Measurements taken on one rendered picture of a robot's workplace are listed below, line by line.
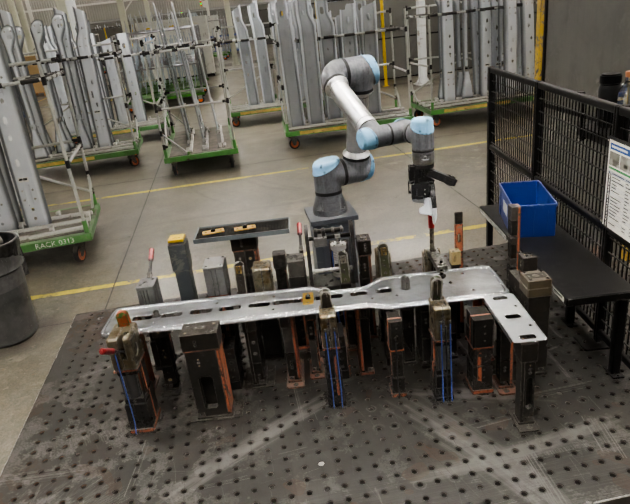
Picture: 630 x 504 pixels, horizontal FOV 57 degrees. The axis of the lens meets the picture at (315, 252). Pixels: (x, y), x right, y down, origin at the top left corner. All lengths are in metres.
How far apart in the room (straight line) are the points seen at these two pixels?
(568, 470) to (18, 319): 3.63
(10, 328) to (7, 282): 0.33
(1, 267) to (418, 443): 3.16
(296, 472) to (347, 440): 0.19
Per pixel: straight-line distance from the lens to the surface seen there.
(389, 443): 1.85
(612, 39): 4.13
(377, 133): 2.01
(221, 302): 2.09
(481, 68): 9.94
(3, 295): 4.39
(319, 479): 1.77
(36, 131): 9.40
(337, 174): 2.45
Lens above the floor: 1.93
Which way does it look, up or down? 23 degrees down
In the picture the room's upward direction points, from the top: 7 degrees counter-clockwise
